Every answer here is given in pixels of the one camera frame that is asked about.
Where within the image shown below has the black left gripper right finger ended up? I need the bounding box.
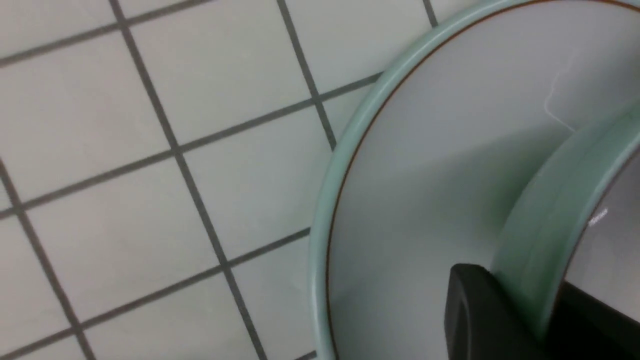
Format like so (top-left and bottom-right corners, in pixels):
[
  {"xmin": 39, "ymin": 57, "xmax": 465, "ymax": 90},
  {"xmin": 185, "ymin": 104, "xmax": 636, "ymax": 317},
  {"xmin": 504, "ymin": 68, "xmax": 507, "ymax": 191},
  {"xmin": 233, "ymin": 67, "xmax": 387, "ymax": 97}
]
[{"xmin": 545, "ymin": 281, "xmax": 640, "ymax": 360}]

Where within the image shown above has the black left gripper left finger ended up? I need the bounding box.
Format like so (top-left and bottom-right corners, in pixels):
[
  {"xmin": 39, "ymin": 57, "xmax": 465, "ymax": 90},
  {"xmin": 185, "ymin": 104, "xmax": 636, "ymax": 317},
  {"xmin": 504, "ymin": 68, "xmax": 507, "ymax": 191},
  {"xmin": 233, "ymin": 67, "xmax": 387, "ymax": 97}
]
[{"xmin": 444, "ymin": 264, "xmax": 549, "ymax": 360}]

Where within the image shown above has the pale green bowl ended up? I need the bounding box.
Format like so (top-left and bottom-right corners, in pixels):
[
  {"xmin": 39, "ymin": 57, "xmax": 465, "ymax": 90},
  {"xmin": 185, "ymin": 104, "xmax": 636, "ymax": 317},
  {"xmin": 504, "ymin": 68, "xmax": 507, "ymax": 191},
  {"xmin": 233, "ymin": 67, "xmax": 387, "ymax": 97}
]
[{"xmin": 490, "ymin": 104, "xmax": 640, "ymax": 340}]

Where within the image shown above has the pale green plate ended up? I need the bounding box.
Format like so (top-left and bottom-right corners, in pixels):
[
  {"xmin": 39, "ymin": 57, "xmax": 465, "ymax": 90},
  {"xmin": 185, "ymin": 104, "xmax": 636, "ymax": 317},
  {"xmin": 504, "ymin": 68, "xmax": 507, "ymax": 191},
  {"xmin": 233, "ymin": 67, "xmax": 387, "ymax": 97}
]
[{"xmin": 308, "ymin": 0, "xmax": 639, "ymax": 360}]

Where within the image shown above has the white grid tablecloth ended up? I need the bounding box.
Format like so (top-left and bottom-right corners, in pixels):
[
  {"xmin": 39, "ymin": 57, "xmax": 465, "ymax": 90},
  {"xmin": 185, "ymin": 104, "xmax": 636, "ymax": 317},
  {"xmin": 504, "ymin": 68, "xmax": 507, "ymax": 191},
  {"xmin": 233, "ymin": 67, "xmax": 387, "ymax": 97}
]
[{"xmin": 0, "ymin": 0, "xmax": 475, "ymax": 360}]

